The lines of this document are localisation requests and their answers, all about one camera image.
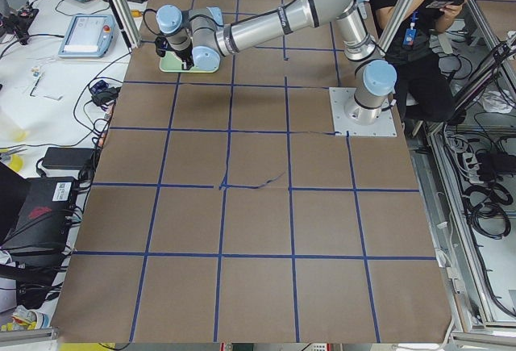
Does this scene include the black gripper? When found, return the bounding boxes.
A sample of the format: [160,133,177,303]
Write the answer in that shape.
[155,34,194,65]

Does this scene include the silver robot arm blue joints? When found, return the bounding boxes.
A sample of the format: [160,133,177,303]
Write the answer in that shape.
[156,0,397,109]

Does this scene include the light green tray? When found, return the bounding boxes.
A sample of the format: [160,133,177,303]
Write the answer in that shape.
[159,52,220,73]

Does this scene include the teach pendant near table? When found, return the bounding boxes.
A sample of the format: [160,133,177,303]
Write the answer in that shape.
[57,14,115,58]

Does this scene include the black power adapter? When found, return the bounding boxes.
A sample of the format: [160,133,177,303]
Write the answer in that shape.
[41,147,94,170]

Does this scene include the black computer case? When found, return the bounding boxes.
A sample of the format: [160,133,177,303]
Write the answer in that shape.
[1,177,79,256]

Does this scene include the blue id badge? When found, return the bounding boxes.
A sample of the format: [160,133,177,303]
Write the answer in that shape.
[403,28,417,46]

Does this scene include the person in black clothes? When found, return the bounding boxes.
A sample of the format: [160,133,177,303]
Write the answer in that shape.
[385,0,465,122]

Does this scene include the black smartphone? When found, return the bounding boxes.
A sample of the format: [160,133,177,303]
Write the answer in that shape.
[426,0,464,9]

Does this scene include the aluminium frame post left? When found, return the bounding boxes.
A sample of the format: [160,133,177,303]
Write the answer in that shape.
[107,0,141,48]

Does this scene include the aluminium frame post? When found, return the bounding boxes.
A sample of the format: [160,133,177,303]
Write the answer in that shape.
[376,0,424,55]
[107,0,141,48]

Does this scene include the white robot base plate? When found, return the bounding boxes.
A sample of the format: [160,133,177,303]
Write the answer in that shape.
[329,87,397,137]

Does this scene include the aluminium frame post right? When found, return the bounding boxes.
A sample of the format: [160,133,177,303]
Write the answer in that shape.
[376,0,424,55]

